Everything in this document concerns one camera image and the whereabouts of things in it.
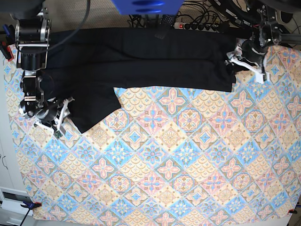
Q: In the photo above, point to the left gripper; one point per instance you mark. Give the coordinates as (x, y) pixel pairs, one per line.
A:
(250, 53)

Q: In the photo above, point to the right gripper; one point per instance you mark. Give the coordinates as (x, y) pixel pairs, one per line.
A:
(52, 115)

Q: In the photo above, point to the black T-shirt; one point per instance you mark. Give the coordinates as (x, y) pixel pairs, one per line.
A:
(90, 65)

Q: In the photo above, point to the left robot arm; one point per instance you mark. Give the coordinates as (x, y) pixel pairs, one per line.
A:
(262, 19)

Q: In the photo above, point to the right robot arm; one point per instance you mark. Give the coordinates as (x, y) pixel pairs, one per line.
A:
(28, 43)

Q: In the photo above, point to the white cabinet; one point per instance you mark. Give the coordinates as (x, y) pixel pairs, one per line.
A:
(12, 190)

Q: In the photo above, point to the blue orange clamp lower left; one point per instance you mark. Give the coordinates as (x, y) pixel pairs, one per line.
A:
(31, 205)

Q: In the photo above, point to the blue orange clamp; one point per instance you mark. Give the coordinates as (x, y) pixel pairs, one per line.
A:
(31, 205)
(7, 38)

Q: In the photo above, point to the white power strip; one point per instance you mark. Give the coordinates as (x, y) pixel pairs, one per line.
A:
(209, 27)

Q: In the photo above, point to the blue orange clamp upper left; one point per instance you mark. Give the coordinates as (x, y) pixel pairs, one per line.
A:
(7, 38)

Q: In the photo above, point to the patterned tablecloth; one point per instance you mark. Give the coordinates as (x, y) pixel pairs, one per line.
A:
(171, 156)

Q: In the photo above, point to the orange clamp lower right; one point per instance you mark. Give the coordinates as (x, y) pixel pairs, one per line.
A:
(293, 211)

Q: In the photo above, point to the black remote-like bracket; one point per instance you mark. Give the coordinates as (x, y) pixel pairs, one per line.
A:
(167, 20)

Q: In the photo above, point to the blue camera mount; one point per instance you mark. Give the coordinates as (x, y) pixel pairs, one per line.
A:
(143, 7)

